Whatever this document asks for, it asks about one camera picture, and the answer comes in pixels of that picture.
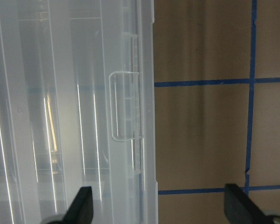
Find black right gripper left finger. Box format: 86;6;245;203
45;186;93;224

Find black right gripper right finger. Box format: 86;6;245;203
224;183;280;224

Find clear plastic box lid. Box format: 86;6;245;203
0;0;158;224

